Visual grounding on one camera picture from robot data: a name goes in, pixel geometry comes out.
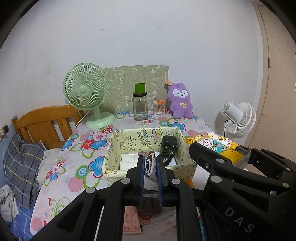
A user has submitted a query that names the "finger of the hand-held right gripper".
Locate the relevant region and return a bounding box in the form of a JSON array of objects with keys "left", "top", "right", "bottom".
[
  {"left": 238, "top": 144, "right": 296, "bottom": 179},
  {"left": 188, "top": 142, "right": 290, "bottom": 197}
]

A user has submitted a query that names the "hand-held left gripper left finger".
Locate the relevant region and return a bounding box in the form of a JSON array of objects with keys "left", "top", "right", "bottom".
[{"left": 30, "top": 155, "right": 145, "bottom": 241}]

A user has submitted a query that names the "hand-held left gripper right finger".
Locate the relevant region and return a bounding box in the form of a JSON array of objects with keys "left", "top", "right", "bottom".
[{"left": 156, "top": 155, "right": 204, "bottom": 241}]

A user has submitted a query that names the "orange cartoon tissue pack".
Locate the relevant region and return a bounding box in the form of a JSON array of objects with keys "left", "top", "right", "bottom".
[{"left": 185, "top": 132, "right": 251, "bottom": 168}]

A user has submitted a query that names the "black plastic bag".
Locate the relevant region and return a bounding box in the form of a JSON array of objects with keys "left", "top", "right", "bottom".
[{"left": 161, "top": 136, "right": 179, "bottom": 167}]

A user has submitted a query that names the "cartoon print fabric storage box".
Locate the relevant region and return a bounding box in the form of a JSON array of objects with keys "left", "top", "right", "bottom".
[{"left": 102, "top": 127, "right": 197, "bottom": 186}]

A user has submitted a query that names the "pink paper packet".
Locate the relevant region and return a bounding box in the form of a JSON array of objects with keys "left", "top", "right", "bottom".
[{"left": 122, "top": 206, "right": 142, "bottom": 234}]

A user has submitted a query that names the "white flat packet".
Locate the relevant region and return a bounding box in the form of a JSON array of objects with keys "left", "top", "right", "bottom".
[{"left": 120, "top": 152, "right": 178, "bottom": 171}]

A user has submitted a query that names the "white standing fan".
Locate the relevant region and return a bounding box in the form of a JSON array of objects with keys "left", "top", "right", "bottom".
[{"left": 214, "top": 101, "right": 257, "bottom": 139}]

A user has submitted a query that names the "purple plush bunny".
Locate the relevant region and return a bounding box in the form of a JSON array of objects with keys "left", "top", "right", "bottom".
[{"left": 165, "top": 80, "right": 194, "bottom": 119}]

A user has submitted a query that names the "floral tablecloth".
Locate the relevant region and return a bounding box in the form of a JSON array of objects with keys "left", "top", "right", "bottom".
[{"left": 30, "top": 111, "right": 218, "bottom": 241}]

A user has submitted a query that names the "glass jar mug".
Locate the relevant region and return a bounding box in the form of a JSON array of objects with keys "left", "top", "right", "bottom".
[{"left": 128, "top": 92, "right": 148, "bottom": 121}]

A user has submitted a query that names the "orange lid toothpick jar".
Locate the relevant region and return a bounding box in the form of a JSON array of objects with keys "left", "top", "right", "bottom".
[{"left": 153, "top": 97, "right": 165, "bottom": 115}]

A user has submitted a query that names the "beige wooden door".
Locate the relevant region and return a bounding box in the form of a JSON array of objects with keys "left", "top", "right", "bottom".
[{"left": 245, "top": 0, "right": 296, "bottom": 151}]

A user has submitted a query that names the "green cartoon printed board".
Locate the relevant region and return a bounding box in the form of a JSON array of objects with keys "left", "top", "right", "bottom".
[{"left": 103, "top": 65, "right": 169, "bottom": 114}]

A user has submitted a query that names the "green desk fan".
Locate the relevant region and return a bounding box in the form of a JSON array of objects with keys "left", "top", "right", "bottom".
[{"left": 63, "top": 62, "right": 116, "bottom": 129}]

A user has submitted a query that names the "wooden bed headboard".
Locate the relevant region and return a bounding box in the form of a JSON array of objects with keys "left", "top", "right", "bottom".
[{"left": 11, "top": 105, "right": 85, "bottom": 150}]

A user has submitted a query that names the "grey plaid pillow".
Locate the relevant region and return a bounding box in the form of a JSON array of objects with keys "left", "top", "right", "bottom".
[{"left": 3, "top": 133, "right": 47, "bottom": 209}]

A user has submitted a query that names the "blue bed sheet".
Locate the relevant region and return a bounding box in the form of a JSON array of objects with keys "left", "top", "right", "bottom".
[{"left": 0, "top": 195, "right": 37, "bottom": 241}]

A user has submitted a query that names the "crumpled grey white cloth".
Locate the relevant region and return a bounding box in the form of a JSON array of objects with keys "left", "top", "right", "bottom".
[{"left": 0, "top": 185, "right": 19, "bottom": 222}]

